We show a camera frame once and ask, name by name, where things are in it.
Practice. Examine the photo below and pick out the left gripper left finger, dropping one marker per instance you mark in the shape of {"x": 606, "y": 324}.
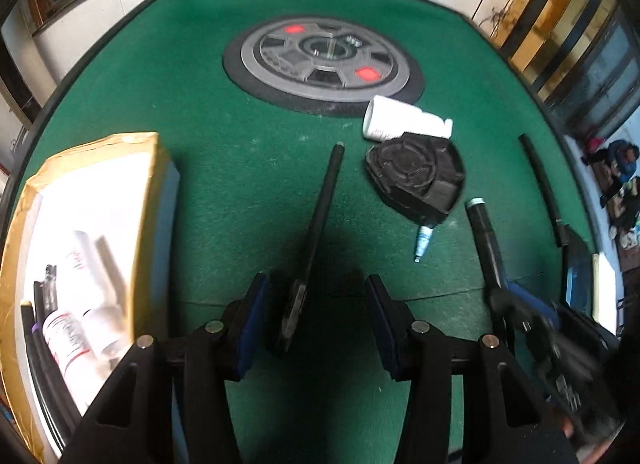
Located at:
{"x": 242, "y": 321}

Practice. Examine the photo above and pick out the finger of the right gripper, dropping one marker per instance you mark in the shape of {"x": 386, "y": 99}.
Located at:
{"x": 513, "y": 308}

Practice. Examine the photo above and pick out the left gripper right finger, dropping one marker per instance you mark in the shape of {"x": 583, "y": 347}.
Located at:
{"x": 391, "y": 325}

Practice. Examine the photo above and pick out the black pen barcode label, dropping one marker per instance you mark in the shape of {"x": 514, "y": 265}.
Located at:
{"x": 312, "y": 241}

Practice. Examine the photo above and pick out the white light-blue pen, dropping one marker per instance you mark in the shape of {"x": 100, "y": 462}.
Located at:
{"x": 423, "y": 240}

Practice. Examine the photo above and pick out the white yellow-edged storage box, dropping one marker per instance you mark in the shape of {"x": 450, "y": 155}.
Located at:
{"x": 93, "y": 226}

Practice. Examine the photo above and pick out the white bottle red label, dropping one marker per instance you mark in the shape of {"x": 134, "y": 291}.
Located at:
{"x": 83, "y": 373}

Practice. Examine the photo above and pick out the white pill bottle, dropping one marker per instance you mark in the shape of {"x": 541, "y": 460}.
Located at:
{"x": 386, "y": 118}

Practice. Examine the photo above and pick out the black marker purple cap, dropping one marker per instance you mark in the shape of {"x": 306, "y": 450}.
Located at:
{"x": 50, "y": 386}

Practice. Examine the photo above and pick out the thick black marker yellow band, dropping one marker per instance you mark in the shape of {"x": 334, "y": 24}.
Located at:
{"x": 486, "y": 244}

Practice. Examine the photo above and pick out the white bottle mouth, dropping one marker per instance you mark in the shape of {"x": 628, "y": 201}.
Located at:
{"x": 100, "y": 314}

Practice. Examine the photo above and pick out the person right hand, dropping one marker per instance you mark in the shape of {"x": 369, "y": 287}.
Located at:
{"x": 587, "y": 453}

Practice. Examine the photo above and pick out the white paper sheet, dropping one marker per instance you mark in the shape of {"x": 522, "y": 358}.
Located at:
{"x": 604, "y": 293}

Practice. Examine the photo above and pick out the black phone on table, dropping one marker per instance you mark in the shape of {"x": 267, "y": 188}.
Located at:
{"x": 576, "y": 272}

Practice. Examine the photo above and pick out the black ribbed plastic holder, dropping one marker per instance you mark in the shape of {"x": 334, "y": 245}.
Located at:
{"x": 420, "y": 176}

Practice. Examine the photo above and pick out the seated person black jacket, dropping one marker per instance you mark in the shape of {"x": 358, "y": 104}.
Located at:
{"x": 624, "y": 198}

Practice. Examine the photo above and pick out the seated person blue jacket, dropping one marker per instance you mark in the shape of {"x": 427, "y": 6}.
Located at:
{"x": 620, "y": 157}

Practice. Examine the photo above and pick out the round grey table centre console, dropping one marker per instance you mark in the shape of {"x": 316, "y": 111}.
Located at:
{"x": 320, "y": 65}

